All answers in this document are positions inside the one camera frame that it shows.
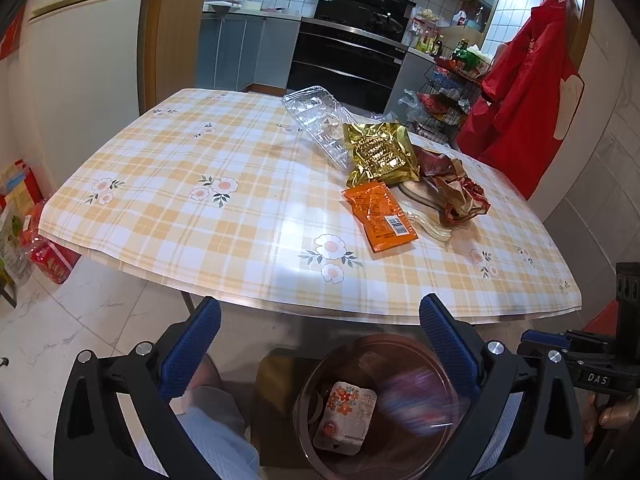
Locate blue pink snack packet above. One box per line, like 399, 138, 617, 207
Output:
378, 367, 459, 438

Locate clear brown rice tray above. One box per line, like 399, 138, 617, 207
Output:
312, 382, 378, 456

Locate brown trash bin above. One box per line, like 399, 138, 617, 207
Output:
294, 334, 469, 479

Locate grey kitchen cabinets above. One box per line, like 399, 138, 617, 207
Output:
195, 12, 300, 96

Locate right hand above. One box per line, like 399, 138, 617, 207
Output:
582, 391, 639, 444

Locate orange sachet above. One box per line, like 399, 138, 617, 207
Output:
343, 182, 418, 252

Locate checkered floral tablecloth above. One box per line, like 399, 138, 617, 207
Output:
39, 89, 582, 325

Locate red boxes on floor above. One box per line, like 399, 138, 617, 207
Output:
1, 159, 80, 285

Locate crumpled red brown wrapper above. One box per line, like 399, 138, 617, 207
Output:
413, 145, 490, 226

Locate gold foil bag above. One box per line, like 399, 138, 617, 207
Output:
343, 122, 420, 188

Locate red hanging apron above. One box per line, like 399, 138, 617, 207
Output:
457, 0, 584, 200

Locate clear plastic clamshell tray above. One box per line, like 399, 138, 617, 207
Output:
282, 86, 356, 171

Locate cream refrigerator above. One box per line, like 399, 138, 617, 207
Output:
16, 0, 142, 188

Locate black oven range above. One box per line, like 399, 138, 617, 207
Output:
288, 0, 416, 113

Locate wire snack rack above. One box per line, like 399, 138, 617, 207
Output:
398, 49, 492, 145

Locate wooden door frame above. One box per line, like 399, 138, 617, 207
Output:
137, 0, 204, 113

